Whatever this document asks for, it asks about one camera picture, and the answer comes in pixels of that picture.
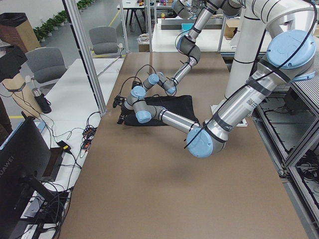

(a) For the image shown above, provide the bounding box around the grey office chair far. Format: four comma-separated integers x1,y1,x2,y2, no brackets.
89,26,124,58

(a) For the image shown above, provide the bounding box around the black t-shirt with logo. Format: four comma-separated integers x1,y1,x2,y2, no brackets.
124,95,199,126

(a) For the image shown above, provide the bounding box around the grey office chair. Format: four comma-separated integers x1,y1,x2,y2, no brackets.
89,26,124,58
25,47,67,87

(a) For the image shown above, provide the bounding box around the black Huawei monitor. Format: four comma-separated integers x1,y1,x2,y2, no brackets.
0,117,51,239

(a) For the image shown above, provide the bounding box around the red black usb hub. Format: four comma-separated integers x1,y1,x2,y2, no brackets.
81,142,91,152

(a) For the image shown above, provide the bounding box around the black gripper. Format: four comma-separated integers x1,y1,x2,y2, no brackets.
117,106,130,124

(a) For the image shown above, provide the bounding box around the black power adapter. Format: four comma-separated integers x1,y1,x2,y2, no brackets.
57,140,71,153

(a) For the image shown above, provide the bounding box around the aluminium frame post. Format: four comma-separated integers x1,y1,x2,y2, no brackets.
62,0,107,116

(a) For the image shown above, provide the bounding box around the grey office chair near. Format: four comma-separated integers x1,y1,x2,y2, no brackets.
25,47,67,87

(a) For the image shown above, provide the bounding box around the black water bottle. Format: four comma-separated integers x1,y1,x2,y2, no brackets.
31,88,52,114

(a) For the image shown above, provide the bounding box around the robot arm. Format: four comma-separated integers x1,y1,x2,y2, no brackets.
156,0,242,95
118,29,316,158

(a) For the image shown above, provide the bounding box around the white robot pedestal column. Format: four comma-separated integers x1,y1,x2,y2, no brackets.
210,0,319,128

